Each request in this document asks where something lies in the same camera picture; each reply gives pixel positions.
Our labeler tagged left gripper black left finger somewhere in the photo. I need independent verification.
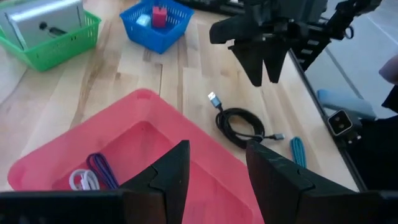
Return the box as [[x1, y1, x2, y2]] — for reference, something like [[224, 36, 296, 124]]
[[119, 139, 191, 224]]

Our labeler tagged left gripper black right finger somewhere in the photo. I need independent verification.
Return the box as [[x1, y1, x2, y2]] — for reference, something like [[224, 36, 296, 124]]
[[245, 139, 358, 224]]

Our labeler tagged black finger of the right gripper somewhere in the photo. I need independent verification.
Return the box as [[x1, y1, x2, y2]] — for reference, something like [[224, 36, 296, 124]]
[[229, 42, 266, 88], [262, 46, 292, 84]]

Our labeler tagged teal braided cable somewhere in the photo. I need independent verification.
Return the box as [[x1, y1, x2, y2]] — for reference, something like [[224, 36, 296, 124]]
[[289, 136, 308, 169]]

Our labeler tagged purple braided cable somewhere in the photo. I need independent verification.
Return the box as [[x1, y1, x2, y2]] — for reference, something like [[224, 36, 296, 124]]
[[86, 152, 121, 191]]

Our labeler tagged black USB cable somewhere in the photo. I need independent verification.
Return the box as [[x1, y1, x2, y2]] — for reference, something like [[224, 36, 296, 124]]
[[207, 91, 286, 150]]

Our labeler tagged white cable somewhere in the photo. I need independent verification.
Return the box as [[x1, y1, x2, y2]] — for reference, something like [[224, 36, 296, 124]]
[[68, 168, 101, 192]]

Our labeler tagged red charger cube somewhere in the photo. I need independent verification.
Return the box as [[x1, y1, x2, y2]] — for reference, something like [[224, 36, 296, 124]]
[[151, 6, 169, 29]]

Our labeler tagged light blue charger cube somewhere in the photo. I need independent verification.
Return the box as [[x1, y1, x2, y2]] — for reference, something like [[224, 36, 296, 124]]
[[136, 14, 152, 27]]

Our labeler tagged white product box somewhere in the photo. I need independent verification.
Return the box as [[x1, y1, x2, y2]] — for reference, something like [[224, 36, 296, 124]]
[[8, 0, 86, 50]]

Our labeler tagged light green product box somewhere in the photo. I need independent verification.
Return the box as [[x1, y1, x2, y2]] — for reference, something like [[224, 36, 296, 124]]
[[0, 0, 19, 43]]

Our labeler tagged red translucent plastic bin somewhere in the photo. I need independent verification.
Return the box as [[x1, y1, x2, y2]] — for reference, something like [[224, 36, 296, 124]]
[[7, 88, 265, 224]]

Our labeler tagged blue padded armrest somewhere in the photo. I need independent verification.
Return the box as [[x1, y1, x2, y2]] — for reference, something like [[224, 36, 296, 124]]
[[317, 89, 377, 121]]

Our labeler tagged blue plastic basket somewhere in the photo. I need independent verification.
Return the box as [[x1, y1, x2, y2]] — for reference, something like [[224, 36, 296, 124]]
[[119, 0, 195, 55]]

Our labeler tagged person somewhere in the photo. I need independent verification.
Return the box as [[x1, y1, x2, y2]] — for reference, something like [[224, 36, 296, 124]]
[[354, 83, 398, 191]]

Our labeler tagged person's hand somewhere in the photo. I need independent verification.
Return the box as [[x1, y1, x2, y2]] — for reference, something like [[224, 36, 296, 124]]
[[378, 55, 398, 86]]

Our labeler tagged green plastic basket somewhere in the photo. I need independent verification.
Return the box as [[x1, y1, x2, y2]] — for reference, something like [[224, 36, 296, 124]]
[[0, 9, 102, 73]]

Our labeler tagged black aluminium table frame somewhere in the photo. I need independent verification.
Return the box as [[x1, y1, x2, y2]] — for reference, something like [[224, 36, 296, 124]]
[[183, 0, 369, 192]]

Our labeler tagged table-level camera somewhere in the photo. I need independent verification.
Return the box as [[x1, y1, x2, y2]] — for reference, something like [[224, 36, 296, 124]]
[[326, 108, 363, 146]]

